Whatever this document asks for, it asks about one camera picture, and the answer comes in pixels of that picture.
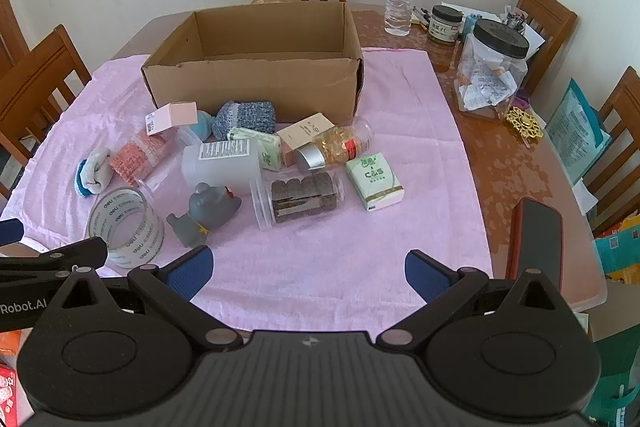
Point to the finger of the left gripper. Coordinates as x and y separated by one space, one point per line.
21 262
11 231

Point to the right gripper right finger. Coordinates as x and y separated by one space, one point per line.
448 295

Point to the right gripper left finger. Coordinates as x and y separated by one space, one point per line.
167 292

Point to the clear tape roll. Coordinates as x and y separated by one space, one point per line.
128 225

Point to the white blue sock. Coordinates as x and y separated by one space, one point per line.
94 173

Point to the grey cat figurine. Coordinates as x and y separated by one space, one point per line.
209 208

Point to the pink knitted sock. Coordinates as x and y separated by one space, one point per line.
139 156

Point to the green tissue pack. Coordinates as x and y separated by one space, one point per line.
375 182

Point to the jar of dark cookies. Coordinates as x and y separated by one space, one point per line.
293 198

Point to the clear plastic cup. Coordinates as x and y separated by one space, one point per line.
178 139

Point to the pink carton box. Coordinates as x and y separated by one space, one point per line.
170 116

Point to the light blue round toy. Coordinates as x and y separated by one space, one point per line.
203 127

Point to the green white soap box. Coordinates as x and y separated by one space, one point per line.
268 146

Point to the clear jar golden capsules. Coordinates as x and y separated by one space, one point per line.
335 147

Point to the beige Kagi carton box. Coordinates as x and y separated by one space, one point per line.
301 133

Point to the blue grey knitted sock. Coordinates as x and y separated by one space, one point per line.
257 116

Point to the red cased smartphone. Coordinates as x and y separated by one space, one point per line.
536 241

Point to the wooden chair left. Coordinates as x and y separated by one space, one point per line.
27 91

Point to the pink table cloth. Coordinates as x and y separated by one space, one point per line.
289 260

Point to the gold ornament coaster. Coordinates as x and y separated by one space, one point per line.
524 123

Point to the teal paper packet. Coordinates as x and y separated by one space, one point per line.
577 133

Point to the wooden chair right front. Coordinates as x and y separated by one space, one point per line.
614 178

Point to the large clear jar black lid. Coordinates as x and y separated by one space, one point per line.
491 69

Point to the open cardboard box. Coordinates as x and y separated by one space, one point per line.
302 57

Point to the small dark lid jar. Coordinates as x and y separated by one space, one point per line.
444 24

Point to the blue container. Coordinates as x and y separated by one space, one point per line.
468 26

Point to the wooden chair right back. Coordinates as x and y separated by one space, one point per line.
555 23

